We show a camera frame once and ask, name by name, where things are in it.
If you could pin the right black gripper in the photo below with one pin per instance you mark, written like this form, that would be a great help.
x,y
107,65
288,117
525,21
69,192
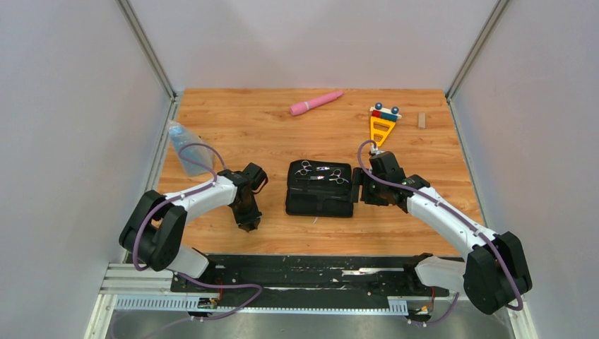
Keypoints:
x,y
362,178

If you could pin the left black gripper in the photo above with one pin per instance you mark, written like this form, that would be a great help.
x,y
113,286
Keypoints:
x,y
253,216

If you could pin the silver thinning scissors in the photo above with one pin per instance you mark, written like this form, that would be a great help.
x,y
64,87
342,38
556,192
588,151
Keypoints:
x,y
335,176

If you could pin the black zip tool case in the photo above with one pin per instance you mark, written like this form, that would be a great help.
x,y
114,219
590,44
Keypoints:
x,y
319,198

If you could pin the black barber comb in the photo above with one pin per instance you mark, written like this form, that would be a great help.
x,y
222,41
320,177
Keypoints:
x,y
250,226

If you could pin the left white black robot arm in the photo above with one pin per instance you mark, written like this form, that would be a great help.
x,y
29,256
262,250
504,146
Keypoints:
x,y
155,229

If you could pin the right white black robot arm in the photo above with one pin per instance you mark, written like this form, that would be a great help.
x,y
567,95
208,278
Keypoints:
x,y
493,272

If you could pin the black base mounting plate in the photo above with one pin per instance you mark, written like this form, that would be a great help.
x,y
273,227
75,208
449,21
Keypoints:
x,y
316,282

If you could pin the colourful toy block bar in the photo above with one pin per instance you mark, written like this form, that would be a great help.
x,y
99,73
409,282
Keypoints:
x,y
390,114

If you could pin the small wooden block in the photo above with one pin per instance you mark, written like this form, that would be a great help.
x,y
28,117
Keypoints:
x,y
421,120

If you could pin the pink cylindrical wand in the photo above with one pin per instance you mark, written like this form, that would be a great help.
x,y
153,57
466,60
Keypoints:
x,y
304,106

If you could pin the yellow triangular toy frame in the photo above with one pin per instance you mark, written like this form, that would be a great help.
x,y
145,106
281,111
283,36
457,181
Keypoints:
x,y
380,129

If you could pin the aluminium front rail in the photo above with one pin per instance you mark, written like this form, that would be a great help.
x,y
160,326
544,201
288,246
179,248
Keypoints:
x,y
126,288

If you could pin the left aluminium corner post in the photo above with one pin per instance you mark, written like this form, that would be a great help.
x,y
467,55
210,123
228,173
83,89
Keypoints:
x,y
149,52

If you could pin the aluminium corner post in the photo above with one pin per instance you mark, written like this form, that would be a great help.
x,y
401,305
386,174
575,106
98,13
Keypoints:
x,y
149,52
479,43

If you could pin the right aluminium corner post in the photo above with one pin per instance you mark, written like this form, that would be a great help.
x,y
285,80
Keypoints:
x,y
479,43

